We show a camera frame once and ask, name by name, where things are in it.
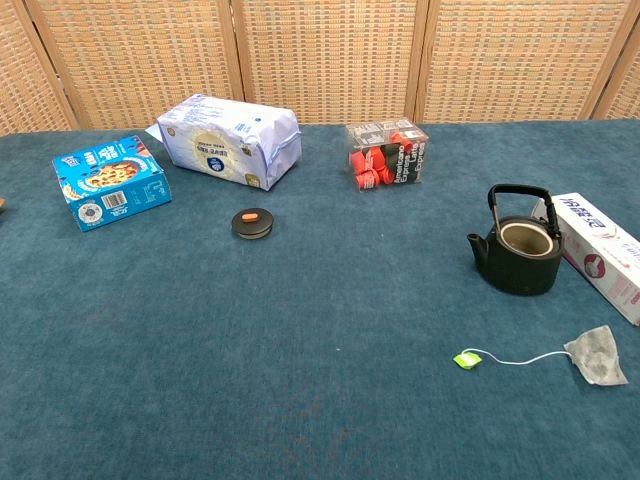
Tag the tea bag with green tag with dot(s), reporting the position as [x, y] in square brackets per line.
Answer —
[597, 357]

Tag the black round disc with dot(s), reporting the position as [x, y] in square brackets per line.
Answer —
[252, 227]

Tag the black cast iron teapot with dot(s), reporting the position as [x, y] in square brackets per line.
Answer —
[520, 275]

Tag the blue table cloth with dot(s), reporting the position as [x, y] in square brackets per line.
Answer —
[320, 325]

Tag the white and purple paper package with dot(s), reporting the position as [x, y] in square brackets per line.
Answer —
[225, 145]

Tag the wicker folding screen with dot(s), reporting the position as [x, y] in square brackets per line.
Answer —
[325, 60]

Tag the blue cookie box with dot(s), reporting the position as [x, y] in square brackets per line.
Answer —
[115, 195]

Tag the white and pink toothpaste box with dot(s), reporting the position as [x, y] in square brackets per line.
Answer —
[600, 250]

